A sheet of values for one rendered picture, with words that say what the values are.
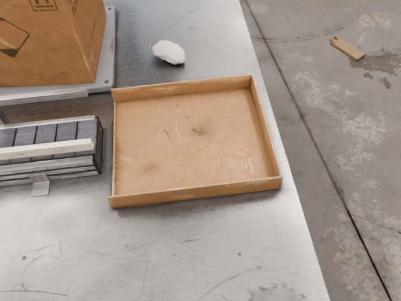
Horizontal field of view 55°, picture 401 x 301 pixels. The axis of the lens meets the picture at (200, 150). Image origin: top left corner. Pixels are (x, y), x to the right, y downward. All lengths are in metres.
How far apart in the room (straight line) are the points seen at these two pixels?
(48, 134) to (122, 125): 0.14
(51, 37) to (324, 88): 1.55
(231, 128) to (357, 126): 1.26
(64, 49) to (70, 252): 0.39
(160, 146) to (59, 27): 0.29
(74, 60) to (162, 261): 0.44
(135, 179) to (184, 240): 0.15
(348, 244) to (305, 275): 0.99
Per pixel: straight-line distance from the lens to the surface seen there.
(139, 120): 0.81
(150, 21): 1.06
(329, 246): 1.61
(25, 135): 0.79
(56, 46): 0.84
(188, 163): 0.73
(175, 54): 0.91
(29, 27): 0.82
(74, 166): 0.74
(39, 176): 0.76
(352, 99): 2.09
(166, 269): 0.65
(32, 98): 0.74
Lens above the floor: 1.44
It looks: 54 degrees down
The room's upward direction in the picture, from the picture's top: 3 degrees counter-clockwise
